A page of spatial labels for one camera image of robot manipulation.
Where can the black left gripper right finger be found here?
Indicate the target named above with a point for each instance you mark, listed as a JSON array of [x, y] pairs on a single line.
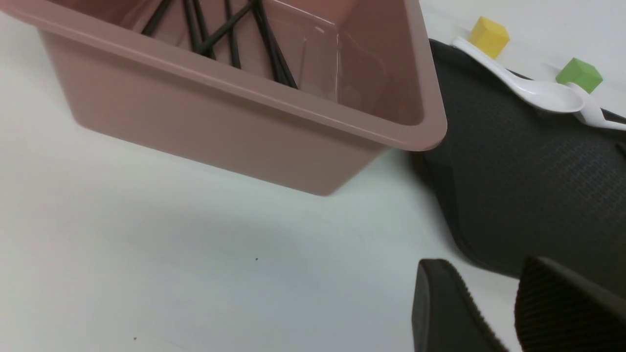
[[558, 310]]

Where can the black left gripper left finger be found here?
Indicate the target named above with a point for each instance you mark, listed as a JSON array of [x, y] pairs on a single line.
[[445, 317]]

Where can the black plastic tray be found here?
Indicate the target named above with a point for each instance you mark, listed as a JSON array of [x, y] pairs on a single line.
[[514, 182]]

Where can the white ceramic spoon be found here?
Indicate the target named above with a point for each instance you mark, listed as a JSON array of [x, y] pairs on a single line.
[[592, 114], [548, 96]]

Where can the green cube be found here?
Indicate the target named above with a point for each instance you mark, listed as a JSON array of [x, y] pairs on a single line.
[[581, 73]]

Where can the pink plastic bin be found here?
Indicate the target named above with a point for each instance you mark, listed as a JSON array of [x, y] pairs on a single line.
[[366, 83]]

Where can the yellow cube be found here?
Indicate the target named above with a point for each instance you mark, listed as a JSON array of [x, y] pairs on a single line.
[[489, 36]]

